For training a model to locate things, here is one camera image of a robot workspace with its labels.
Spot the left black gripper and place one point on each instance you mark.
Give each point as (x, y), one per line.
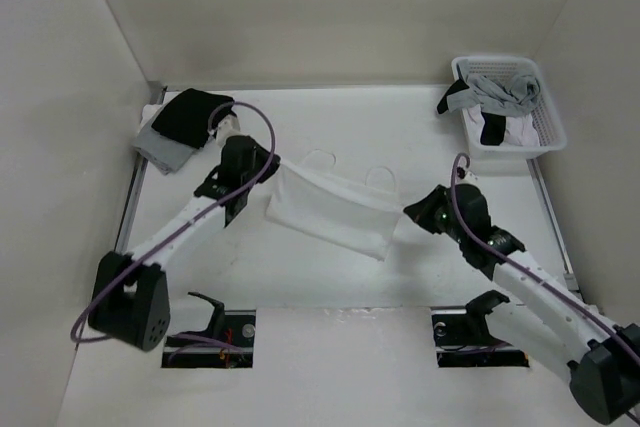
(266, 158)

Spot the white garment in basket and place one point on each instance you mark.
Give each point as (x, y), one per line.
(521, 132)

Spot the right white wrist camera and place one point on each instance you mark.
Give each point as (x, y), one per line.
(464, 176)

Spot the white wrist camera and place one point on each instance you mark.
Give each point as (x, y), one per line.
(464, 176)
(228, 127)

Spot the crumpled grey tank top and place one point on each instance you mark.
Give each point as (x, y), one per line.
(517, 97)

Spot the right metal table rail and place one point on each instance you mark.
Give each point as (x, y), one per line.
(545, 199)

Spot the left metal table rail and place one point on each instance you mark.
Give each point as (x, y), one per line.
(156, 92)

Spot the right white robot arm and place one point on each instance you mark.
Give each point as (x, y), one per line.
(596, 357)

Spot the crumpled black tank top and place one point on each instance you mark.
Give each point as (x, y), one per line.
(486, 128)

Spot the folded black tank top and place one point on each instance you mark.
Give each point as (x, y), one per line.
(185, 119)

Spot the white plastic laundry basket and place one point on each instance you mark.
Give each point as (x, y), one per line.
(545, 117)

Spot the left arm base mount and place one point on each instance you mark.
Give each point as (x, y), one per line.
(220, 337)

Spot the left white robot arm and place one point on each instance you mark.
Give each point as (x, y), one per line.
(130, 300)

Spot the folded grey tank top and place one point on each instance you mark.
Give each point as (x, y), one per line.
(167, 155)

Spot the white tank top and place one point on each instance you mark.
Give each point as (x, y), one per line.
(360, 216)

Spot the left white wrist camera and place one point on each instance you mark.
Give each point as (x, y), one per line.
(228, 127)

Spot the metal table rail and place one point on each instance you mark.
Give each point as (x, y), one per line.
(545, 199)
(156, 92)

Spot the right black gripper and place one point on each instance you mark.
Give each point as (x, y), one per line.
(420, 212)

